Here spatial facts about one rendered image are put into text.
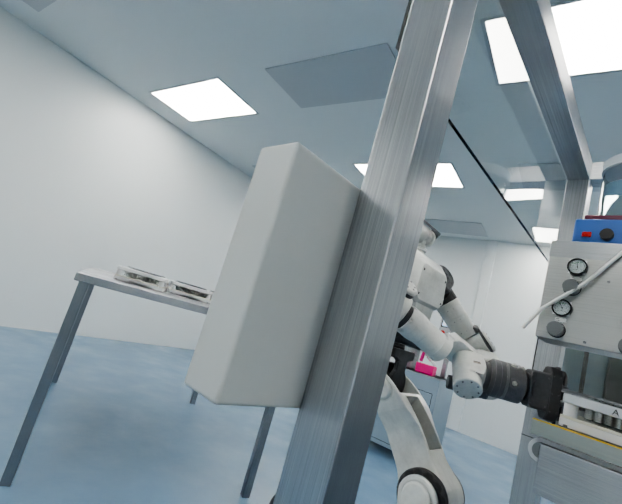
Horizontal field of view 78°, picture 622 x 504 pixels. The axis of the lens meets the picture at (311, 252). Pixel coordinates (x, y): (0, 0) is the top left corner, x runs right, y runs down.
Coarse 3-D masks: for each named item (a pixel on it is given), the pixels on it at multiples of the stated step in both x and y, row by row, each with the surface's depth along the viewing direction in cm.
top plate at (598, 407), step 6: (564, 396) 84; (570, 396) 83; (576, 396) 83; (570, 402) 83; (576, 402) 82; (582, 402) 82; (588, 402) 81; (594, 402) 81; (588, 408) 81; (594, 408) 80; (600, 408) 80; (606, 408) 79; (612, 408) 78; (618, 408) 78; (606, 414) 79; (612, 414) 78; (618, 414) 78
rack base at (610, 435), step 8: (560, 416) 84; (568, 416) 83; (560, 424) 83; (568, 424) 82; (576, 424) 81; (584, 424) 81; (592, 424) 80; (584, 432) 80; (592, 432) 79; (600, 432) 78; (608, 432) 78; (616, 432) 77; (608, 440) 77; (616, 440) 77
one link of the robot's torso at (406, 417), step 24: (384, 384) 116; (408, 384) 127; (384, 408) 115; (408, 408) 111; (408, 432) 110; (432, 432) 115; (408, 456) 108; (432, 456) 106; (432, 480) 101; (456, 480) 107
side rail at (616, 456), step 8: (536, 424) 83; (544, 424) 82; (536, 432) 83; (544, 432) 82; (552, 432) 81; (560, 432) 80; (568, 432) 79; (552, 440) 81; (560, 440) 80; (568, 440) 79; (576, 440) 78; (584, 440) 77; (592, 440) 77; (576, 448) 78; (584, 448) 77; (592, 448) 76; (600, 448) 75; (608, 448) 75; (616, 448) 74; (600, 456) 75; (608, 456) 74; (616, 456) 74; (616, 464) 73
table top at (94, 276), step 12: (84, 276) 160; (96, 276) 167; (108, 276) 203; (108, 288) 164; (120, 288) 166; (132, 288) 168; (144, 288) 187; (156, 300) 172; (168, 300) 175; (180, 300) 177; (192, 300) 212; (204, 312) 182
